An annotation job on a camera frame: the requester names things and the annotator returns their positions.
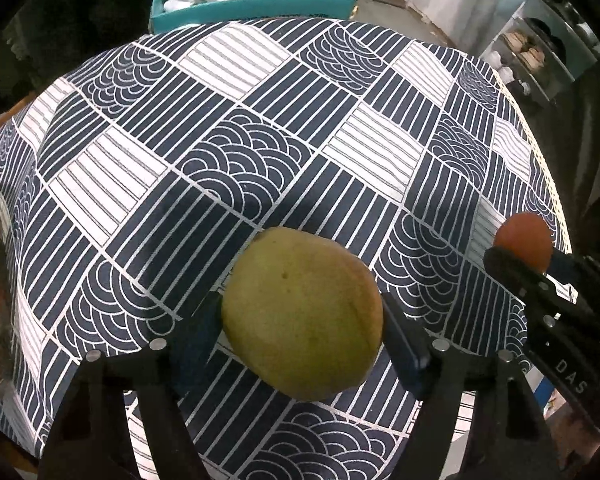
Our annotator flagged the small orange tangerine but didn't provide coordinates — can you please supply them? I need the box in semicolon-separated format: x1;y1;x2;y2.
493;211;554;274

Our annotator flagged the large green mango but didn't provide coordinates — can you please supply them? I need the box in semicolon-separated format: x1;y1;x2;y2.
221;226;384;401

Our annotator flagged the shoe rack with shoes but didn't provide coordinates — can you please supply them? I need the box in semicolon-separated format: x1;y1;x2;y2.
480;0;600;105

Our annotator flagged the teal cardboard box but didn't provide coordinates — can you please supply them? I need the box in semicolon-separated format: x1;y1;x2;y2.
148;0;358;34

